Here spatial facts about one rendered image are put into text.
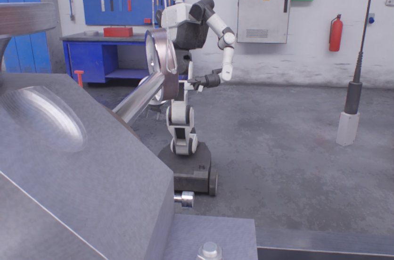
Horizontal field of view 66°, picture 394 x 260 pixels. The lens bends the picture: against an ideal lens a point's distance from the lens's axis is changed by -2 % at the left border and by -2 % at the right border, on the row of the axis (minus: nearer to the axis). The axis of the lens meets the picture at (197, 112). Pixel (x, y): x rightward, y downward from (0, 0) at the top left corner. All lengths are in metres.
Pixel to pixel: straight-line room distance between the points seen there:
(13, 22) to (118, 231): 0.21
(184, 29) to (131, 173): 1.85
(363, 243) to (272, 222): 1.43
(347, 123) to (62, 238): 1.08
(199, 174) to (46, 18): 2.07
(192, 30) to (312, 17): 3.58
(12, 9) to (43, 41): 5.66
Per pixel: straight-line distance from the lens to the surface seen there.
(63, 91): 0.42
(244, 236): 0.47
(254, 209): 2.36
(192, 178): 2.35
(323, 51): 5.68
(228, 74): 1.99
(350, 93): 1.23
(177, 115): 2.26
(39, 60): 6.09
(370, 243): 0.90
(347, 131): 1.26
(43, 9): 0.36
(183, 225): 0.48
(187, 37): 2.21
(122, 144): 0.41
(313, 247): 0.84
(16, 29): 0.32
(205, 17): 2.12
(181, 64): 2.21
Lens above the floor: 1.42
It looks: 20 degrees down
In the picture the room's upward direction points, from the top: straight up
